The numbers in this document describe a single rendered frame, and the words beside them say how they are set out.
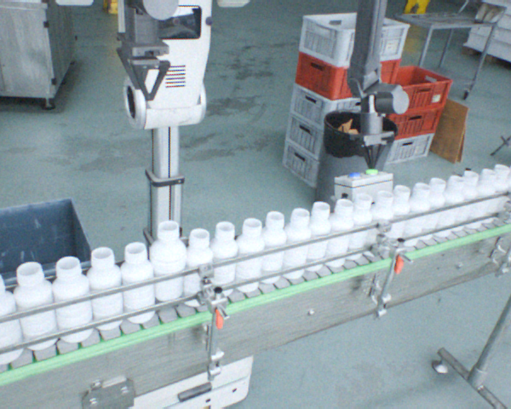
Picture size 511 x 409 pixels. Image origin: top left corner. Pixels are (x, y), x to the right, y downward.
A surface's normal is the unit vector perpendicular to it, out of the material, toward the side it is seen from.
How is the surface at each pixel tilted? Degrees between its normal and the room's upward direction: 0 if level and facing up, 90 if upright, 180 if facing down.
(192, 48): 90
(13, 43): 90
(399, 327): 0
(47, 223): 90
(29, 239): 90
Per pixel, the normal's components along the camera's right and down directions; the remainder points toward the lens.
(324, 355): 0.09, -0.84
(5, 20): 0.16, 0.54
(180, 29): 0.46, 0.50
